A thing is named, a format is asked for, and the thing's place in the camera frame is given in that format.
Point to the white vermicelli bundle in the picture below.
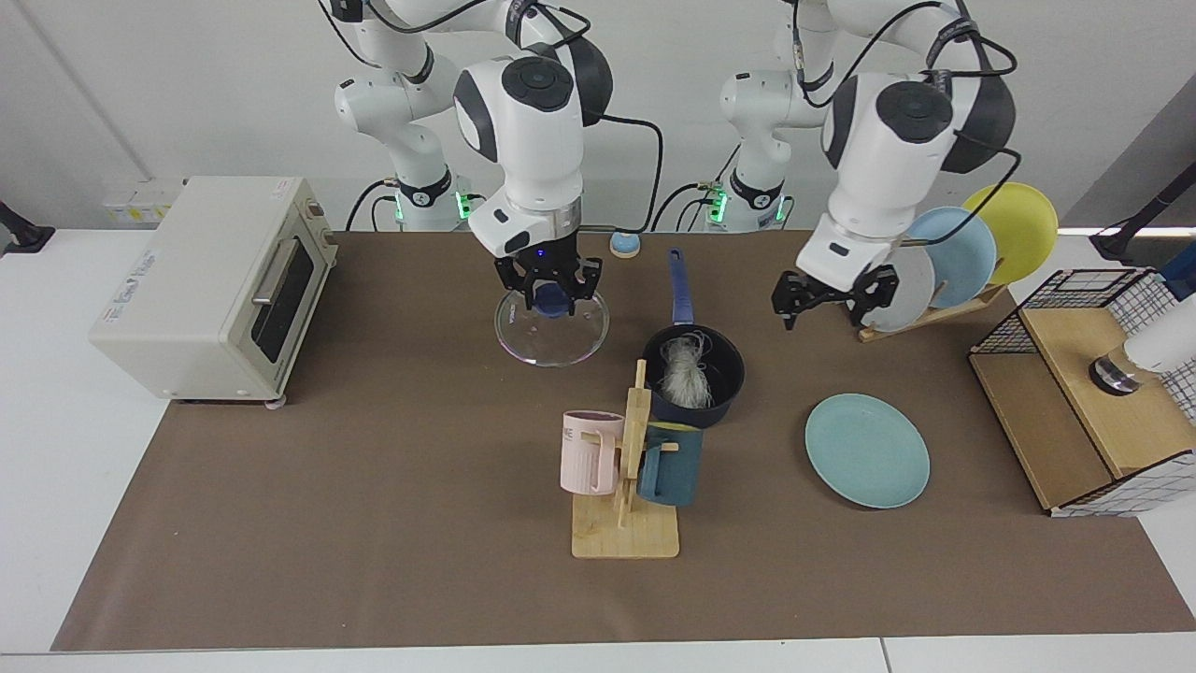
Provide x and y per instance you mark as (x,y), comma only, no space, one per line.
(687,379)

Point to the green plate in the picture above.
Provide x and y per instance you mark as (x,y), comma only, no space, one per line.
(869,453)

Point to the black stand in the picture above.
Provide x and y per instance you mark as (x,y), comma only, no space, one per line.
(23,234)
(1135,229)

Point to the pale toaster oven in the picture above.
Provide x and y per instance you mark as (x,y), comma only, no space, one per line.
(187,299)

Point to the wooden plate rack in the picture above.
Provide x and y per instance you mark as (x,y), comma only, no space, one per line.
(925,318)

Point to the yellow plate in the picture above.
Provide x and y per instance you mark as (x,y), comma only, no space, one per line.
(1023,234)

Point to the light blue plate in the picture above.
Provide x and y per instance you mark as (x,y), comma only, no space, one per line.
(962,257)

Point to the wooden cup stand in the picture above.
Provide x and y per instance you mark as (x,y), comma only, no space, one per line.
(626,537)

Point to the grey plate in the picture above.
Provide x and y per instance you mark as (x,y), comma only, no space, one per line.
(911,290)

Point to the pink mug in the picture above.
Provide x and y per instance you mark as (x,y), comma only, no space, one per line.
(589,458)

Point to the small blue round thing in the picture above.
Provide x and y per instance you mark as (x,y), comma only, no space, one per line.
(625,247)

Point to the glass lid with blue knob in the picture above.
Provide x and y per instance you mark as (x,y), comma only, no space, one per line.
(551,341)

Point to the blue object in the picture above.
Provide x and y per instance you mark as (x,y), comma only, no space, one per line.
(1182,280)

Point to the dark teal mug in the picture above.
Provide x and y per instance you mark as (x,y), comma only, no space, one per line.
(677,467)

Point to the brown table cloth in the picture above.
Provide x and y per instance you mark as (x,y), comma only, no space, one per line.
(374,523)

